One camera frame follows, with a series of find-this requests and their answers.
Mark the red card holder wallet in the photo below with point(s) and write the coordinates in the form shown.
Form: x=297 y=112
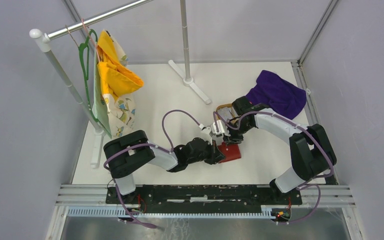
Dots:
x=231 y=152

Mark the purple cloth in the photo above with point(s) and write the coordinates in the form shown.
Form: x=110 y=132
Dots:
x=280 y=95

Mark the white cable duct strip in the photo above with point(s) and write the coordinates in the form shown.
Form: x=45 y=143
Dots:
x=119 y=212

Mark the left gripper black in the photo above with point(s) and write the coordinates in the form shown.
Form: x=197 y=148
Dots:
x=215 y=154

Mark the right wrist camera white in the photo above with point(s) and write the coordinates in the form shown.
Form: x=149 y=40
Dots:
x=219 y=129

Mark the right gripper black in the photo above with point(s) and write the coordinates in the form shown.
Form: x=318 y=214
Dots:
x=232 y=138

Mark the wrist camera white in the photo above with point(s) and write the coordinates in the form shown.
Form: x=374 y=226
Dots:
x=206 y=134
x=219 y=129

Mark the metal clothes rack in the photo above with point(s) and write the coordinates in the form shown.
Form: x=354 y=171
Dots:
x=43 y=42

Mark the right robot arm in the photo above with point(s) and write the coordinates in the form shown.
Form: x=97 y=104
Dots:
x=311 y=152

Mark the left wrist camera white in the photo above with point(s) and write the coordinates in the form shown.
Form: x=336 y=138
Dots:
x=206 y=134

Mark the green clothes hanger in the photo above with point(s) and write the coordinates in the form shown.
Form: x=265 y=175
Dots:
x=84 y=59

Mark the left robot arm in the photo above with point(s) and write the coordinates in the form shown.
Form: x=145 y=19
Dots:
x=127 y=154

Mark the yellow dinosaur print garment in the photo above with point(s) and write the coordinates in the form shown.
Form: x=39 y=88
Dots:
x=114 y=86

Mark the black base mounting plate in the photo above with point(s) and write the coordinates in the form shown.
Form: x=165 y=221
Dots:
x=208 y=199

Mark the oval wooden tray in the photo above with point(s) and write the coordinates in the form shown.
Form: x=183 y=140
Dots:
x=226 y=111

